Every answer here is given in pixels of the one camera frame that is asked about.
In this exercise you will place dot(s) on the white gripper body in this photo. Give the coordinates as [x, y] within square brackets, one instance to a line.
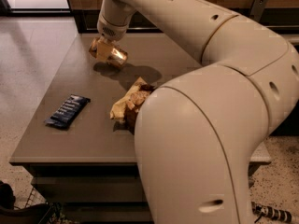
[111, 31]

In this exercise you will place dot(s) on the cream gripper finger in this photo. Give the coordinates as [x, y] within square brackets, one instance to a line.
[104, 49]

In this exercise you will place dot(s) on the orange soda can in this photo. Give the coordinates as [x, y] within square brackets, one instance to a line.
[119, 56]

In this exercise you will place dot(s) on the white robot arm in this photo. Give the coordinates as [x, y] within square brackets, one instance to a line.
[195, 134]

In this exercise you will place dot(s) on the brown sea salt chip bag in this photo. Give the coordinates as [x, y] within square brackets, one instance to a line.
[125, 110]

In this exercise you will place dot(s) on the dark blue snack bar wrapper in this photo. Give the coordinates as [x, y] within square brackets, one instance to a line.
[63, 117]

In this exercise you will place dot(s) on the grey drawer cabinet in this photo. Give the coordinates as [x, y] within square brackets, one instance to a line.
[91, 167]

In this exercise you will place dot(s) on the right metal wall bracket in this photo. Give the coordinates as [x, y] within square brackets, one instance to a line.
[257, 9]

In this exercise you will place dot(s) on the dark bag with wire basket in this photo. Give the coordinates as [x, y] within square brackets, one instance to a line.
[42, 213]

